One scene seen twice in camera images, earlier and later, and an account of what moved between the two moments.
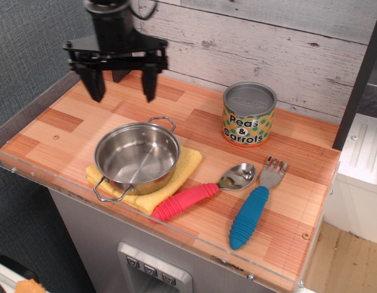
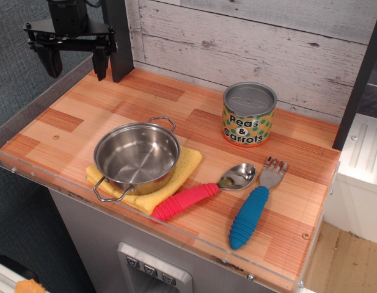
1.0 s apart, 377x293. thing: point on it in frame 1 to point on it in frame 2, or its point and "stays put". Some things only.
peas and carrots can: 247,113 stays put
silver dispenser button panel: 142,271 stays put
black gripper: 117,47 to 69,28
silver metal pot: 137,155 stays put
